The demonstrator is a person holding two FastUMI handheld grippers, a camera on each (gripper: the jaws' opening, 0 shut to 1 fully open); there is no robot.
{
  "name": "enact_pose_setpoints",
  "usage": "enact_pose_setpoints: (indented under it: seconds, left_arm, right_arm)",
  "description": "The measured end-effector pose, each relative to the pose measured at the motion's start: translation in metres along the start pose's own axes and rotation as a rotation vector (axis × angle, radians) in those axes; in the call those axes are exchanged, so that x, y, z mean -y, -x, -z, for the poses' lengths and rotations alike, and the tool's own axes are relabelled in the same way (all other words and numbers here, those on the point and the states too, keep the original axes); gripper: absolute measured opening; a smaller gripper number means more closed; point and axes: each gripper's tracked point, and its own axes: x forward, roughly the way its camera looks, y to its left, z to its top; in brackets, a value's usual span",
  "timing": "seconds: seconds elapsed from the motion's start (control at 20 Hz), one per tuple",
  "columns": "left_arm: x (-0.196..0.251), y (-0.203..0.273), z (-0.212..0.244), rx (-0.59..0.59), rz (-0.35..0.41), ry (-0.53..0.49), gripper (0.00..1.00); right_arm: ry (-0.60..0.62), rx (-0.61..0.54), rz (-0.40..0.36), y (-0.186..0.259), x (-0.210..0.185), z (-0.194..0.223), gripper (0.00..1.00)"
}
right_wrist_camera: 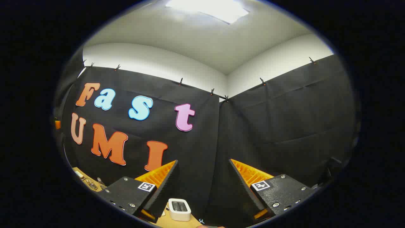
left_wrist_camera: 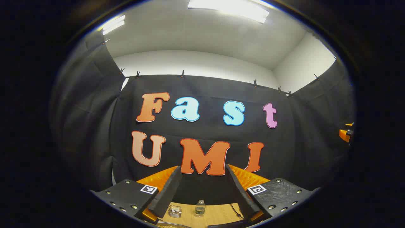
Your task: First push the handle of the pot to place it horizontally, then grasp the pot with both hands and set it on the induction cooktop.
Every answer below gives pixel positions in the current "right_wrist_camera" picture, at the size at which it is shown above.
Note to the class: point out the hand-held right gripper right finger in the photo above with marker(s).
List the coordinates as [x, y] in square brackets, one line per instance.
[243, 190]

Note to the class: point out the sandwich with lettuce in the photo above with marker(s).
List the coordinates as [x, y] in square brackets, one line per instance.
[79, 174]

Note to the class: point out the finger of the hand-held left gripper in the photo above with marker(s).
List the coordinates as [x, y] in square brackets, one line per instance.
[57, 124]

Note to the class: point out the row of black cloth clips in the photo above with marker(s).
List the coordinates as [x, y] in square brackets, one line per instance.
[181, 81]

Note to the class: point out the clear plastic water bottle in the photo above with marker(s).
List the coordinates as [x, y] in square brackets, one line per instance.
[100, 181]

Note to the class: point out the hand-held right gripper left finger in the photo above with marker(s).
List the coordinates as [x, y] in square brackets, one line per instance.
[164, 190]

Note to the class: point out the ceiling light panel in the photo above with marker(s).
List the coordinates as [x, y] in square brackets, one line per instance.
[215, 8]

